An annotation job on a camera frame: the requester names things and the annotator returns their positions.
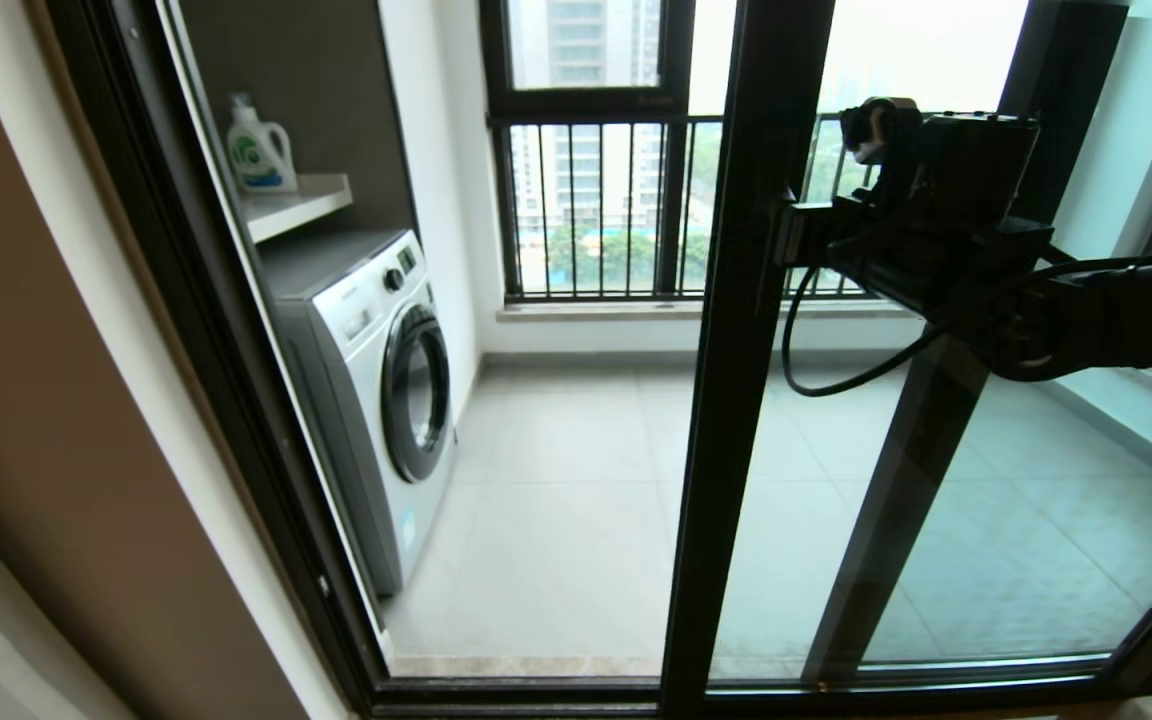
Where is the white detergent bottle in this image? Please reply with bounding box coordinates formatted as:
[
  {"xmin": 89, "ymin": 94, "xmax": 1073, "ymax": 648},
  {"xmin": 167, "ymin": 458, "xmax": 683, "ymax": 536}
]
[{"xmin": 226, "ymin": 92, "xmax": 300, "ymax": 193}]

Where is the white front-load washing machine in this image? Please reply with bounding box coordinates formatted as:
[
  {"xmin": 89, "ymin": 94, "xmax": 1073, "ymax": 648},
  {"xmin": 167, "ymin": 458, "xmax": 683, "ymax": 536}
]
[{"xmin": 261, "ymin": 228, "xmax": 459, "ymax": 598}]

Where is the black balcony railing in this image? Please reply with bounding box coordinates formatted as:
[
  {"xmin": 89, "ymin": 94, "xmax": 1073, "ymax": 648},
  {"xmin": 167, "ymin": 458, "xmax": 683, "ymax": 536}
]
[{"xmin": 489, "ymin": 113, "xmax": 922, "ymax": 301}]

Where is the grey stone balcony sill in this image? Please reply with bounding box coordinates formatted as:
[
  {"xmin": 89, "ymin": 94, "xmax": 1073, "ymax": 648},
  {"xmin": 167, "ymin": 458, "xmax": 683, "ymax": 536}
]
[{"xmin": 496, "ymin": 300, "xmax": 922, "ymax": 323}]

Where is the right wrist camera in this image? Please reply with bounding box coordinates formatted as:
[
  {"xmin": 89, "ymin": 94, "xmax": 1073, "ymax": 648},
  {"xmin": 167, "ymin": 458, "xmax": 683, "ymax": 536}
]
[{"xmin": 839, "ymin": 97, "xmax": 1042, "ymax": 226}]

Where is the black framed sliding glass door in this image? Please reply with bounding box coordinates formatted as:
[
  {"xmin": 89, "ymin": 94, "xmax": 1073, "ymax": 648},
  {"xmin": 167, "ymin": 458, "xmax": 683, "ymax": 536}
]
[{"xmin": 658, "ymin": 0, "xmax": 1152, "ymax": 716}]

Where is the white stone shelf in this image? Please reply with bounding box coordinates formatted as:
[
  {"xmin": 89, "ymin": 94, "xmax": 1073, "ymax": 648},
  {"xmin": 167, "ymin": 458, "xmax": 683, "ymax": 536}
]
[{"xmin": 246, "ymin": 172, "xmax": 355, "ymax": 243}]

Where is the black window frame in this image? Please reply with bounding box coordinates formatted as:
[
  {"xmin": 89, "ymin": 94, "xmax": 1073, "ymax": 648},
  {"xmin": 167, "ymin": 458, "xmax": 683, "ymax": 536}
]
[{"xmin": 481, "ymin": 0, "xmax": 697, "ymax": 299}]

